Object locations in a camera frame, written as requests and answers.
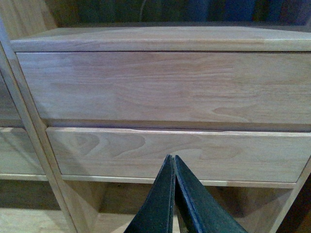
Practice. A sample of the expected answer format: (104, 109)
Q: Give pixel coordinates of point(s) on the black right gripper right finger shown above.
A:
(199, 210)

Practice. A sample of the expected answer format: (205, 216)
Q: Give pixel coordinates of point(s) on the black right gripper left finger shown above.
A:
(156, 214)

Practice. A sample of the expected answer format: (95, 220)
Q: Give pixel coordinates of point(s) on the right light wooden shelf unit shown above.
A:
(103, 202)

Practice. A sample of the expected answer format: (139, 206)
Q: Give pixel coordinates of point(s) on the light wooden shelf unit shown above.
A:
(35, 128)
(103, 202)

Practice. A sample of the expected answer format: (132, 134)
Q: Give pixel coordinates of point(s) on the left light wooden shelf unit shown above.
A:
(35, 128)

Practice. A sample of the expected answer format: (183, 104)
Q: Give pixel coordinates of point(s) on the lower right wooden drawer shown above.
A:
(211, 156)

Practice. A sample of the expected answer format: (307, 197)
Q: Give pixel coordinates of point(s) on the wooden drawer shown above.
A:
(211, 156)
(171, 89)
(17, 155)

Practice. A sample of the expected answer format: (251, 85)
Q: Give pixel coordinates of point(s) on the upper right wooden drawer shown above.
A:
(171, 89)

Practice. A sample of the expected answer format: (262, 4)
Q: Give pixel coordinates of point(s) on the lower left wooden drawer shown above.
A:
(17, 155)

